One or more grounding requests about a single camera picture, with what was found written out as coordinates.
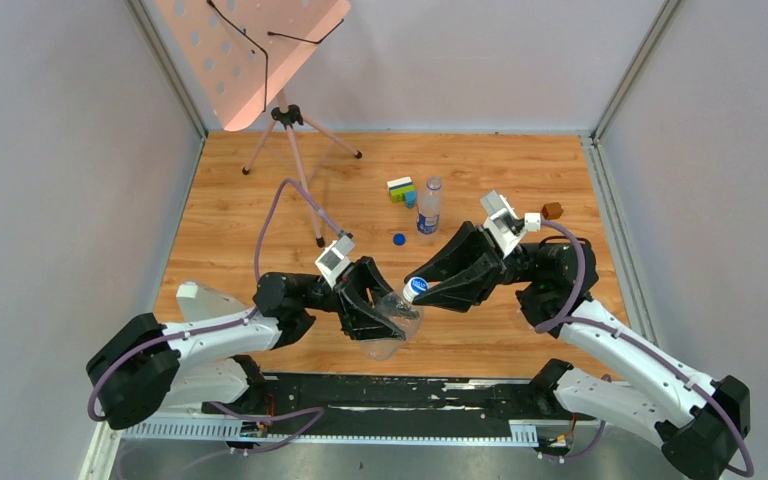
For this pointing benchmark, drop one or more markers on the coloured toy brick stack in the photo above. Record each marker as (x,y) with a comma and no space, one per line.
(402,191)

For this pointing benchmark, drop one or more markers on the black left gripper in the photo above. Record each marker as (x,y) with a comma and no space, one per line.
(347,291)

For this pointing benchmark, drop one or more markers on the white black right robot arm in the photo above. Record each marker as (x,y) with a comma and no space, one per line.
(699,423)

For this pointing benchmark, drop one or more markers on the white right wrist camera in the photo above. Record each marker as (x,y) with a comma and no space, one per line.
(505,227)

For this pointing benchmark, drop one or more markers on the pink music stand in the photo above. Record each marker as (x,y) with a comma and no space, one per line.
(244,53)

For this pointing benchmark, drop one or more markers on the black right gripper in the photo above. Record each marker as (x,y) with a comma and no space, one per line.
(467,288)

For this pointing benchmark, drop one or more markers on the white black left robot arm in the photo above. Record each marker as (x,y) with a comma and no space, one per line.
(148,365)

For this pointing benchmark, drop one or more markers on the clear Pepsi bottle blue label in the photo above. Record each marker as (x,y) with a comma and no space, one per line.
(429,206)

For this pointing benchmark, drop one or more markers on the brown small block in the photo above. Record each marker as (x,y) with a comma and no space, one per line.
(552,211)

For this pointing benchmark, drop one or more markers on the white carton with cap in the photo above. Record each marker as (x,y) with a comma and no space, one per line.
(198,302)

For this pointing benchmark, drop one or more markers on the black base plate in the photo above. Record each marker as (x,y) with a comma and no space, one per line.
(400,406)

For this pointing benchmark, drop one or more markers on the white bottle cap blue inside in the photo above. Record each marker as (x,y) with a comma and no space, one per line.
(414,286)

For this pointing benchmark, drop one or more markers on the clear bottle white cap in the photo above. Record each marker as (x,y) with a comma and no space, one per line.
(404,315)

